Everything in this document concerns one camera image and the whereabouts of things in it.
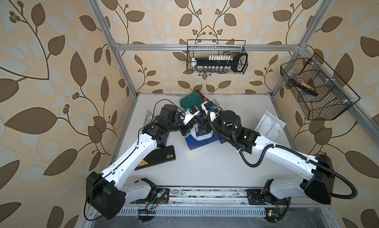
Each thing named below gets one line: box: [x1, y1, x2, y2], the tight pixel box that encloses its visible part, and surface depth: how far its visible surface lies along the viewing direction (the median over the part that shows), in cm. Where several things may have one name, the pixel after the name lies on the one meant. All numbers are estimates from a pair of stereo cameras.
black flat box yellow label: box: [134, 145, 177, 171], surface depth 88 cm
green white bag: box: [254, 110, 287, 141], surface depth 82 cm
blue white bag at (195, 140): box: [184, 122, 227, 151], surface depth 82 cm
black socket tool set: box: [191, 52, 249, 74], surface depth 86 cm
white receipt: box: [184, 145, 209, 160], surface depth 91 cm
